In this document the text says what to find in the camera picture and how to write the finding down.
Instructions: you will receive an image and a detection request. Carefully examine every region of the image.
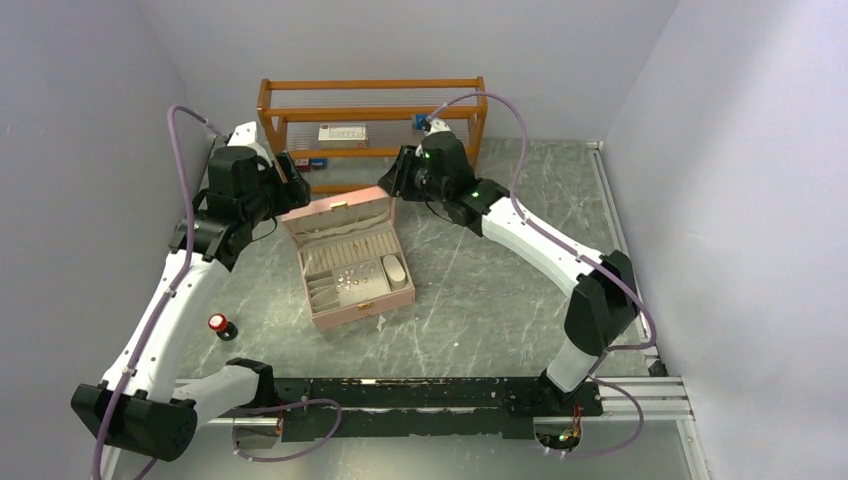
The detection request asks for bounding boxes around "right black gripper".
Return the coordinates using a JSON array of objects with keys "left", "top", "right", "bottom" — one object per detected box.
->
[{"left": 377, "top": 146, "right": 448, "bottom": 205}]

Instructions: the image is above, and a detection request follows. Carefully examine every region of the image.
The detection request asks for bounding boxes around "pink jewelry box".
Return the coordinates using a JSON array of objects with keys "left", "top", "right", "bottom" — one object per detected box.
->
[{"left": 280, "top": 186, "right": 416, "bottom": 330}]

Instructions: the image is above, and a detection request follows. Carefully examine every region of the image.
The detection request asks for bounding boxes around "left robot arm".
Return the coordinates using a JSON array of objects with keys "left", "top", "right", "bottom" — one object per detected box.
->
[{"left": 71, "top": 146, "right": 311, "bottom": 467}]

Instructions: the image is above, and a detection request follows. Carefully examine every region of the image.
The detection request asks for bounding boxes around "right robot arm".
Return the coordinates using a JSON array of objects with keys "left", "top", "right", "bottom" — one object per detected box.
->
[{"left": 377, "top": 131, "right": 641, "bottom": 414}]

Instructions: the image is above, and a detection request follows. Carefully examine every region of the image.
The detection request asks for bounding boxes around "orange wooden shelf rack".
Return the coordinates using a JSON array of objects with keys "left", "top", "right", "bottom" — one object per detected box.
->
[{"left": 256, "top": 76, "right": 488, "bottom": 195}]

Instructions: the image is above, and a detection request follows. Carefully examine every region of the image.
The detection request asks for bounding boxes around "white red-print box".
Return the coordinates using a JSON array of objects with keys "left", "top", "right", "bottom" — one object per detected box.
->
[{"left": 317, "top": 123, "right": 368, "bottom": 149}]

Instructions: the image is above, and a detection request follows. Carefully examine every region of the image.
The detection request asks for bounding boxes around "beige watch pillow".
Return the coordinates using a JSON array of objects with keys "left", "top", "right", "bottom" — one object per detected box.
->
[{"left": 382, "top": 254, "right": 408, "bottom": 291}]

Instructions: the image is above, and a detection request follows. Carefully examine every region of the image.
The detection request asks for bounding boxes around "red emergency stop button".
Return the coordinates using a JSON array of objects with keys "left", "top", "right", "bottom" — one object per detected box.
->
[{"left": 207, "top": 313, "right": 238, "bottom": 341}]

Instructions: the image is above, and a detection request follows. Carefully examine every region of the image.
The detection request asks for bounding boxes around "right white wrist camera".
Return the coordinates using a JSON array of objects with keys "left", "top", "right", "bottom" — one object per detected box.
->
[{"left": 422, "top": 118, "right": 453, "bottom": 137}]

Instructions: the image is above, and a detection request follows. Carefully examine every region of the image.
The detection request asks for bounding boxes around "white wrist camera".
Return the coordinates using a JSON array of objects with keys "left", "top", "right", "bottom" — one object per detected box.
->
[
  {"left": 226, "top": 121, "right": 273, "bottom": 169},
  {"left": 422, "top": 118, "right": 453, "bottom": 137}
]

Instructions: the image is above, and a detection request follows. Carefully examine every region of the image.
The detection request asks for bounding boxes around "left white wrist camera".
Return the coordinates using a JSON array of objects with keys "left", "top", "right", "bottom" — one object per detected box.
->
[{"left": 226, "top": 121, "right": 273, "bottom": 169}]

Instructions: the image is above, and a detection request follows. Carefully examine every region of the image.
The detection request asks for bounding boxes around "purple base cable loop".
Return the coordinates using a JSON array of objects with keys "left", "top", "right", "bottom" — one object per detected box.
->
[{"left": 230, "top": 397, "right": 344, "bottom": 464}]

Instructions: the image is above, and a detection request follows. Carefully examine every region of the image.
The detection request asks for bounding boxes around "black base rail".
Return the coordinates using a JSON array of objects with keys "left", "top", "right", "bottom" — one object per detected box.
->
[{"left": 172, "top": 376, "right": 694, "bottom": 444}]

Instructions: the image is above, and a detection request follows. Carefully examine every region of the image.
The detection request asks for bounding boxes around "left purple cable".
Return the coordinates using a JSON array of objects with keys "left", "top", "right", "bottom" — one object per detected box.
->
[{"left": 89, "top": 103, "right": 230, "bottom": 480}]

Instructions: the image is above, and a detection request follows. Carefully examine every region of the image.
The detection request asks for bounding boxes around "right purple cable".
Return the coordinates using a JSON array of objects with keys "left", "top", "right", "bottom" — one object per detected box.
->
[{"left": 427, "top": 91, "right": 658, "bottom": 376}]

